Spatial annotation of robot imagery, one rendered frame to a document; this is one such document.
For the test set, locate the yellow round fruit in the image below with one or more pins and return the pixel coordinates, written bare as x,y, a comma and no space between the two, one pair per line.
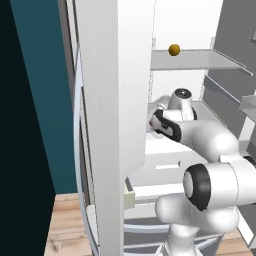
174,50

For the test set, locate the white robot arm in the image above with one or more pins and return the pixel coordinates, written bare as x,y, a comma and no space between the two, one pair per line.
213,186

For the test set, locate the white fridge door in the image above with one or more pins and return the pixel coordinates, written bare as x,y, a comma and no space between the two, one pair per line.
106,100

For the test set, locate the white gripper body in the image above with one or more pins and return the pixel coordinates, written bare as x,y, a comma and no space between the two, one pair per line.
159,102

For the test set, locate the white fridge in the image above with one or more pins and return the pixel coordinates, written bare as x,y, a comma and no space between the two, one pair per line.
186,23

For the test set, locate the pale cream box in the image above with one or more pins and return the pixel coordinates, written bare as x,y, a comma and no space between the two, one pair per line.
129,197

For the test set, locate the grey fridge door with bins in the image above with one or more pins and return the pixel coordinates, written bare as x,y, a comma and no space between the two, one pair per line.
230,40

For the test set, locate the clear glass fridge shelf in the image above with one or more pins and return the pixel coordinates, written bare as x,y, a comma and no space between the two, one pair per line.
196,60

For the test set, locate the grey fridge drawer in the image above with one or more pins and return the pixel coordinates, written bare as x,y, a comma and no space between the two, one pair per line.
143,233

